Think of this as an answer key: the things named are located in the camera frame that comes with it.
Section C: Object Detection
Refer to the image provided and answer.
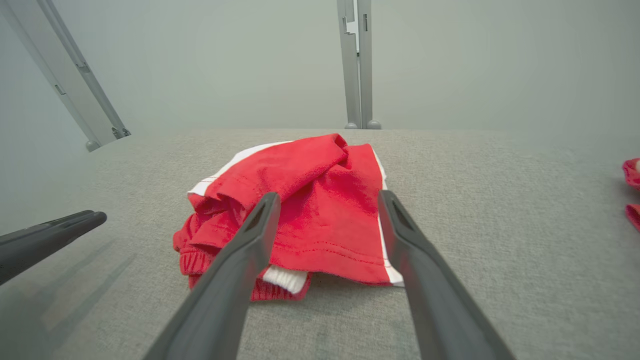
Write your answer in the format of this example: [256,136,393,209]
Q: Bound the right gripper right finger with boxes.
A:
[377,189,516,360]

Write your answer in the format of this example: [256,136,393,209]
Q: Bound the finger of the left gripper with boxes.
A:
[0,212,108,286]
[0,210,97,246]

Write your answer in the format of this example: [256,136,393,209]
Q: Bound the red and white shorts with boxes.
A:
[172,133,405,302]

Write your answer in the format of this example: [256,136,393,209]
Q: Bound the red and white basketball jersey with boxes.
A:
[621,157,640,232]

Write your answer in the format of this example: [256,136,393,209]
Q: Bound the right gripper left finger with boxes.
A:
[142,192,282,360]

